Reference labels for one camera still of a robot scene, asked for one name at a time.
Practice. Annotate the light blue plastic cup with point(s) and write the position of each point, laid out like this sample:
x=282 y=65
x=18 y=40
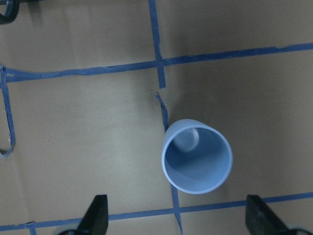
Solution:
x=196 y=158

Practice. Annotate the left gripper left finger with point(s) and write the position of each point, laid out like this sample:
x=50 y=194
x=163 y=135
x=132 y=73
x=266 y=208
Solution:
x=96 y=219

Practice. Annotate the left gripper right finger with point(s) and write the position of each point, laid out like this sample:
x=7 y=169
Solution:
x=261 y=220

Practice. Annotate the black wire mug rack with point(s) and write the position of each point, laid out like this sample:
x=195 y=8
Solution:
x=10 y=10

